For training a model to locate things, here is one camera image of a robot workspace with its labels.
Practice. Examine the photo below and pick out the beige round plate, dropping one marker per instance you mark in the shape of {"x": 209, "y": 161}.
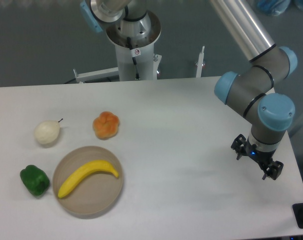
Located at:
{"x": 98, "y": 192}

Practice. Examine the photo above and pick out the green bell pepper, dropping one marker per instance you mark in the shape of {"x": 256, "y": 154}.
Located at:
{"x": 35, "y": 180}

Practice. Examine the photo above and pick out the white metal post right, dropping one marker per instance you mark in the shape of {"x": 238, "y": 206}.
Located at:
{"x": 200, "y": 63}

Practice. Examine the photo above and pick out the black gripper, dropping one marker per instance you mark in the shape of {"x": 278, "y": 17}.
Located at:
{"x": 243, "y": 147}

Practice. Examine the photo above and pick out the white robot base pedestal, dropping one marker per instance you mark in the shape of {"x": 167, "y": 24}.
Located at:
{"x": 134, "y": 47}

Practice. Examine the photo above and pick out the blue plastic bag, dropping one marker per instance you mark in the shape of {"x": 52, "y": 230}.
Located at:
{"x": 275, "y": 7}

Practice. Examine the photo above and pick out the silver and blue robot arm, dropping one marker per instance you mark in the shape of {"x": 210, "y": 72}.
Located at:
{"x": 248, "y": 94}

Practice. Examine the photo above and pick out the white pear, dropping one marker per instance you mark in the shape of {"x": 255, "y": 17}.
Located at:
{"x": 47, "y": 132}

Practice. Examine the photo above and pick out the orange bread roll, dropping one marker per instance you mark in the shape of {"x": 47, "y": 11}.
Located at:
{"x": 106, "y": 125}

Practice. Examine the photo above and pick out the white metal bracket left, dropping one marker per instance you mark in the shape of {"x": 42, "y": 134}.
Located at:
{"x": 95, "y": 75}

